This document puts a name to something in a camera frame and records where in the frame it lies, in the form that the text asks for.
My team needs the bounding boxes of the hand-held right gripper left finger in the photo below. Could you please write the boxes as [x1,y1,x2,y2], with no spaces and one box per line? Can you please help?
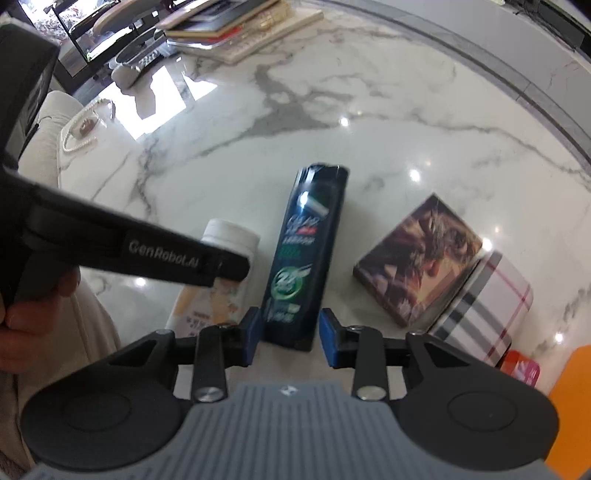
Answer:
[108,306,263,402]

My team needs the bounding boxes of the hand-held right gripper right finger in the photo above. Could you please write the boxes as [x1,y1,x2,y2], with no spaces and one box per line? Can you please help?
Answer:
[320,307,491,402]

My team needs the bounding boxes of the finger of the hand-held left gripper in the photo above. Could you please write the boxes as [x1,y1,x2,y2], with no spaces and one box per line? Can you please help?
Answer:
[198,240,253,289]

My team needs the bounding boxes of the white bottle with orange label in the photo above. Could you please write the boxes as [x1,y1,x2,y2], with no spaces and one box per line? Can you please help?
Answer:
[165,219,260,340]

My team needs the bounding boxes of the dark shampoo bottle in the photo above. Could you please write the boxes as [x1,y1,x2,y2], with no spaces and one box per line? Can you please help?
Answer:
[259,162,350,352]

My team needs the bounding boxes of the plaid box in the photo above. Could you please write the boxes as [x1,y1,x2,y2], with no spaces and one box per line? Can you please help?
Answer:
[427,249,534,370]

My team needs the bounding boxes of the orange box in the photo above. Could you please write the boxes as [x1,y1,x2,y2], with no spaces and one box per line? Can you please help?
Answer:
[547,344,591,446]

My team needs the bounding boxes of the person's left hand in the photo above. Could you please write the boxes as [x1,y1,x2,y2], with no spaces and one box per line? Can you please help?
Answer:
[0,267,83,373]

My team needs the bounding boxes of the beige sofa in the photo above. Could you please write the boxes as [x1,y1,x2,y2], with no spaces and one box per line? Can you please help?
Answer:
[17,90,139,191]

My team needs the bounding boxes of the brown printed box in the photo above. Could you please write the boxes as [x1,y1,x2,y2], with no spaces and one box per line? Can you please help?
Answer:
[353,193,484,328]

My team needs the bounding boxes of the person's beige trousers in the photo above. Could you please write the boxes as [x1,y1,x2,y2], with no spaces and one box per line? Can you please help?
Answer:
[0,272,122,480]

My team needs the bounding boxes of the red and pink packet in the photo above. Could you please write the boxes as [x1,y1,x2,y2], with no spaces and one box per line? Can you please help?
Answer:
[499,349,541,397]

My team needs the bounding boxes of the cream book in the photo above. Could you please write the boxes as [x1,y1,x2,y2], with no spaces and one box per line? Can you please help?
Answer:
[216,27,308,64]

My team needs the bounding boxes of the dark cover book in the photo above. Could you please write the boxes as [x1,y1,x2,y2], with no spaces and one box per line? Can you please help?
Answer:
[182,0,280,34]

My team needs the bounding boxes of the stack of books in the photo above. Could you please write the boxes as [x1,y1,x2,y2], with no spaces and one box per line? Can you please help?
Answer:
[164,0,325,41]

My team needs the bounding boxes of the black frame glass table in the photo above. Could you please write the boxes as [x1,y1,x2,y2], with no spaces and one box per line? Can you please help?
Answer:
[23,0,160,85]

